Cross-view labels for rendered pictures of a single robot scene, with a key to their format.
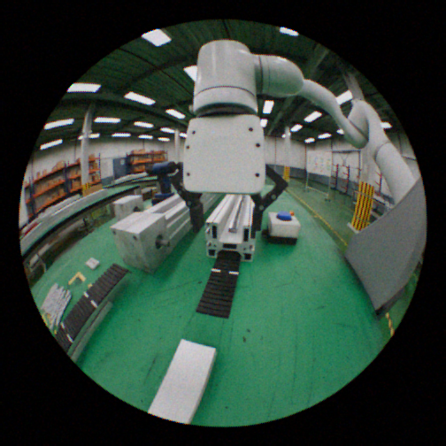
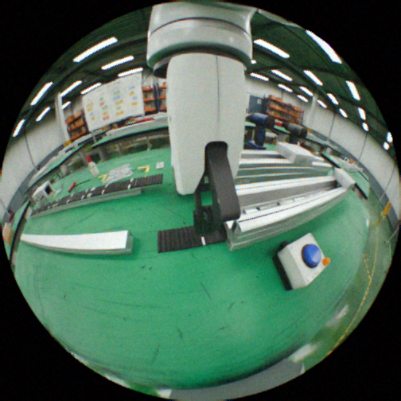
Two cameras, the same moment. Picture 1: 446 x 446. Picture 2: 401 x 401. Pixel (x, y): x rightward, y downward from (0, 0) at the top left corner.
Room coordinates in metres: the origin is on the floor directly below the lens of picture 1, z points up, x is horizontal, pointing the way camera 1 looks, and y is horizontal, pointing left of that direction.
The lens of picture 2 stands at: (0.14, -0.11, 1.00)
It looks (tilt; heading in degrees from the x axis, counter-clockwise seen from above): 45 degrees down; 66
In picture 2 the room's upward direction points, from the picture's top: straight up
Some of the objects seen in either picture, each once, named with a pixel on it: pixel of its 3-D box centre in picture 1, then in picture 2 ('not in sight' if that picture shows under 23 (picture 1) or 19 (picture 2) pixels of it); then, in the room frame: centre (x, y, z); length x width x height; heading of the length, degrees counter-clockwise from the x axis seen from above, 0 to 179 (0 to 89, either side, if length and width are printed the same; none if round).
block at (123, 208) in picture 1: (130, 210); not in sight; (0.44, 0.37, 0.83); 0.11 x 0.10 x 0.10; 74
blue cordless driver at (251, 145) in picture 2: (157, 185); (255, 134); (0.63, 0.32, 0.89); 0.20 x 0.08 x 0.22; 80
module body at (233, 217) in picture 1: (243, 196); (322, 194); (0.63, -0.10, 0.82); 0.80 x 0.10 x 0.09; 168
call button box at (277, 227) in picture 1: (279, 226); (298, 258); (0.33, -0.16, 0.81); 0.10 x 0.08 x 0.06; 78
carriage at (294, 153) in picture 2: not in sight; (294, 156); (0.67, 0.09, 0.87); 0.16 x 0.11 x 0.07; 168
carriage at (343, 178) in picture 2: not in sight; (343, 181); (0.87, -0.15, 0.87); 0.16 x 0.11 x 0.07; 168
